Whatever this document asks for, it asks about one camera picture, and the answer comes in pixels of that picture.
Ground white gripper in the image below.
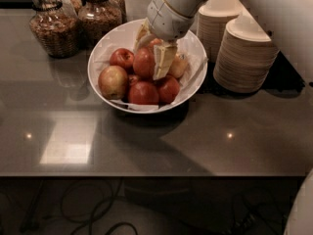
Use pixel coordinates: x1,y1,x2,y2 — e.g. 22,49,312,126
134,0,194,80

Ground red apple top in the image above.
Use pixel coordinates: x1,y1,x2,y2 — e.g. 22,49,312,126
148,38,163,49

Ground red apple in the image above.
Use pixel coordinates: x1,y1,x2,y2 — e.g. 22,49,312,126
110,48,134,71
156,75,180,104
133,47,155,79
128,81,159,105
148,38,163,49

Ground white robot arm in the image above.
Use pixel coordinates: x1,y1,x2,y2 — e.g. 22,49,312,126
133,0,313,235

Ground yellow-red apple right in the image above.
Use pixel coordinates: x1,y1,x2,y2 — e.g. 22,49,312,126
168,53,189,78

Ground yellow-red apple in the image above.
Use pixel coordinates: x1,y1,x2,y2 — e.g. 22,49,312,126
98,66,128,100
168,53,189,78

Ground red apple left rear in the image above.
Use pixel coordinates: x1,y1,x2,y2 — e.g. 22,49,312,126
110,48,134,71

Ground white ceramic bowl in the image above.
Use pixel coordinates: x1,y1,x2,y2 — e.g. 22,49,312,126
87,18,208,115

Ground white paper bowl liner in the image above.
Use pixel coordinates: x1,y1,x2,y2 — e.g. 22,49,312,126
94,29,210,112

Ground red apple front right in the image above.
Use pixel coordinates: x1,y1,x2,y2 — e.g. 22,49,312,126
156,75,180,104

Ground red apple front centre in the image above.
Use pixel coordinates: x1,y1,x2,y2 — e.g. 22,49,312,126
128,81,159,105

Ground yellow-red apple front left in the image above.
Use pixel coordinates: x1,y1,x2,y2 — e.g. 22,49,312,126
98,66,128,100

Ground glass cereal jar right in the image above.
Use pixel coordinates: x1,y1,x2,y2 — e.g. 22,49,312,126
78,0,122,45

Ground rear stack paper bowls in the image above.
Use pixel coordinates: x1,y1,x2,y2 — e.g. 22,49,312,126
197,0,243,63

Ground stack paper bowls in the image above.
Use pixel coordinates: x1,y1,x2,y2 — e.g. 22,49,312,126
213,13,279,93
197,0,243,63

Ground front stack paper bowls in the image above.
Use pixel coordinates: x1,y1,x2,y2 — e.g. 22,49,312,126
213,13,279,93

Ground glass cereal jar left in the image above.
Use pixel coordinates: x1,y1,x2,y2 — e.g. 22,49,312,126
29,0,80,58

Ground black floor cable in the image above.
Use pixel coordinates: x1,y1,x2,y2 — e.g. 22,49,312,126
60,177,139,235

